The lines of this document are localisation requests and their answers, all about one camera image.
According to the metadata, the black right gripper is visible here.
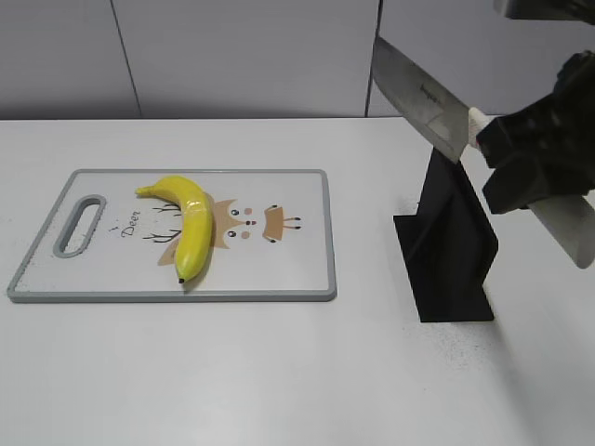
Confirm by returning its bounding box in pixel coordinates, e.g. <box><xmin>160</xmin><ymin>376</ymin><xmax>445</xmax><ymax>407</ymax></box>
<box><xmin>476</xmin><ymin>50</ymin><xmax>594</xmax><ymax>215</ymax></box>

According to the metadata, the white handled kitchen knife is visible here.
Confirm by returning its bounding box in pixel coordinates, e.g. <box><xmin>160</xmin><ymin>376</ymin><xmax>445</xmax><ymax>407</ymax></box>
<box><xmin>372</xmin><ymin>37</ymin><xmax>594</xmax><ymax>269</ymax></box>

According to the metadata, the yellow plastic banana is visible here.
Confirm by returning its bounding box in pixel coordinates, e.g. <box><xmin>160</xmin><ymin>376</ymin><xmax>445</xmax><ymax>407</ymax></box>
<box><xmin>135</xmin><ymin>176</ymin><xmax>214</xmax><ymax>283</ymax></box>

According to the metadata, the black knife stand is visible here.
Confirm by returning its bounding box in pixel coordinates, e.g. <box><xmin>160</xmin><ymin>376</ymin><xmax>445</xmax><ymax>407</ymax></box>
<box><xmin>393</xmin><ymin>149</ymin><xmax>498</xmax><ymax>322</ymax></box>

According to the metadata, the grey rimmed deer cutting board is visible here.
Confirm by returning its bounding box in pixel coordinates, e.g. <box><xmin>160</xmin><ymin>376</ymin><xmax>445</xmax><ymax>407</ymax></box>
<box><xmin>7</xmin><ymin>169</ymin><xmax>337</xmax><ymax>303</ymax></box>

